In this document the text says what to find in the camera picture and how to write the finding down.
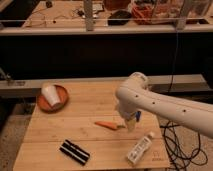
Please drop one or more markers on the grey vertical post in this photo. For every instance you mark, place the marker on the grey vertical post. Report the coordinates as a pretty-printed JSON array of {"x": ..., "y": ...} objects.
[{"x": 88, "y": 14}]

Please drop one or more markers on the grey right post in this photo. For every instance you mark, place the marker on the grey right post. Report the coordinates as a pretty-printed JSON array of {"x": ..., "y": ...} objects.
[{"x": 185, "y": 9}]

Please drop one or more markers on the black object on shelf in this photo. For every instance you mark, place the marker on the black object on shelf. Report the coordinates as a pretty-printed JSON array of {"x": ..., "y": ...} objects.
[{"x": 119, "y": 17}]

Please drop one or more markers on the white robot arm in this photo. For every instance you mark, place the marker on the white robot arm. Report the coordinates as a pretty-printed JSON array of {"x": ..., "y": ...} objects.
[{"x": 133, "y": 94}]

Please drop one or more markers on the black white striped box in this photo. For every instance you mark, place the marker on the black white striped box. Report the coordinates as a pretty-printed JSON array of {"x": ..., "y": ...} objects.
[{"x": 75, "y": 152}]

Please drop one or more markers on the blue sponge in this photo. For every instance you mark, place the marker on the blue sponge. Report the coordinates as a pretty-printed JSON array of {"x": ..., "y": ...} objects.
[{"x": 138, "y": 116}]

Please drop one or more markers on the orange basket on shelf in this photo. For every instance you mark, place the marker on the orange basket on shelf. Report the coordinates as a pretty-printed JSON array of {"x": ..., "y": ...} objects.
[{"x": 142, "y": 15}]

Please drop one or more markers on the orange toy carrot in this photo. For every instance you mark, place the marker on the orange toy carrot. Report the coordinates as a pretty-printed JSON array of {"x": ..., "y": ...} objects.
[{"x": 109, "y": 125}]

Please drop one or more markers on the white foam cup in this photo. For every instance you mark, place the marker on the white foam cup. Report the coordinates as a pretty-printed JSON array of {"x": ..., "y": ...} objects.
[{"x": 51, "y": 95}]

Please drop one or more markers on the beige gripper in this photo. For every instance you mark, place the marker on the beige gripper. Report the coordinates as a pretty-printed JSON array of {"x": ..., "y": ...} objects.
[{"x": 130, "y": 124}]

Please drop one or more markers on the orange round plate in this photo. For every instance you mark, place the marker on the orange round plate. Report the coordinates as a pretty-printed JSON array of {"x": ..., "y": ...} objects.
[{"x": 45, "y": 106}]

